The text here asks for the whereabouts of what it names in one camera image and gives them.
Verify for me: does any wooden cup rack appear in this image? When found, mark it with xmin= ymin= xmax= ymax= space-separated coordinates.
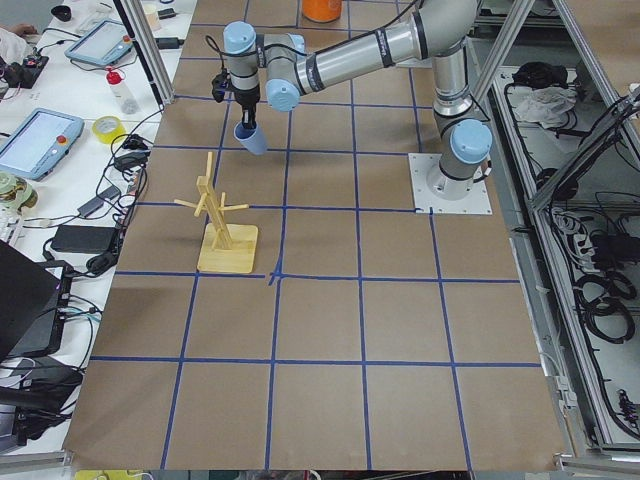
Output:
xmin=174 ymin=152 xmax=259 ymax=274

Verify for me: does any light blue plastic cup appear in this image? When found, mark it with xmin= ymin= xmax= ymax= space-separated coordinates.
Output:
xmin=234 ymin=122 xmax=268 ymax=155

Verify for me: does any lower teach pendant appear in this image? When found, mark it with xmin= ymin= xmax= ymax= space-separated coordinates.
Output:
xmin=1 ymin=108 xmax=84 ymax=180

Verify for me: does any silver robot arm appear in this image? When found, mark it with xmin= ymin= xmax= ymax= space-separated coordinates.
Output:
xmin=205 ymin=1 xmax=477 ymax=155

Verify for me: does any black power adapter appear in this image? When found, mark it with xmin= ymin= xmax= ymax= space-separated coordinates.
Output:
xmin=51 ymin=225 xmax=117 ymax=254

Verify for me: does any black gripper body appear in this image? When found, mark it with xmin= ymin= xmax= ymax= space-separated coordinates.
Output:
xmin=211 ymin=72 xmax=259 ymax=120

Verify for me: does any white and black cloth pile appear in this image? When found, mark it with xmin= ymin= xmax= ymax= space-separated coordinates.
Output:
xmin=512 ymin=62 xmax=577 ymax=129

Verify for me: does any teach pendant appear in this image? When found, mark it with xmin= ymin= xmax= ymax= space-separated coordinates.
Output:
xmin=64 ymin=19 xmax=133 ymax=67
xmin=1 ymin=108 xmax=84 ymax=180

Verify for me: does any yellow tape roll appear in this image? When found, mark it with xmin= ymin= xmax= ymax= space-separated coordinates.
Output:
xmin=92 ymin=115 xmax=126 ymax=144

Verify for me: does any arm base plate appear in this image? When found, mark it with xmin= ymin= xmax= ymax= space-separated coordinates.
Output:
xmin=408 ymin=153 xmax=492 ymax=215

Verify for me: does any orange cylindrical can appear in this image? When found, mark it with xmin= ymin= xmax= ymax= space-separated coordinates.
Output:
xmin=301 ymin=0 xmax=342 ymax=23

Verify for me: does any black laptop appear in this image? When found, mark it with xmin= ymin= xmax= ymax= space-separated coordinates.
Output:
xmin=1 ymin=242 xmax=72 ymax=360

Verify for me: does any white squeeze bottle red cap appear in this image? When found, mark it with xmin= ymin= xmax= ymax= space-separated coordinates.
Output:
xmin=106 ymin=67 xmax=139 ymax=115

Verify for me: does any upper teach pendant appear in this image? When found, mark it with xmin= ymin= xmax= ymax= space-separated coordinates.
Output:
xmin=64 ymin=19 xmax=133 ymax=67

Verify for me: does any aluminium frame post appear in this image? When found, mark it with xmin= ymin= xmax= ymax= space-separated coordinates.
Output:
xmin=113 ymin=0 xmax=175 ymax=107

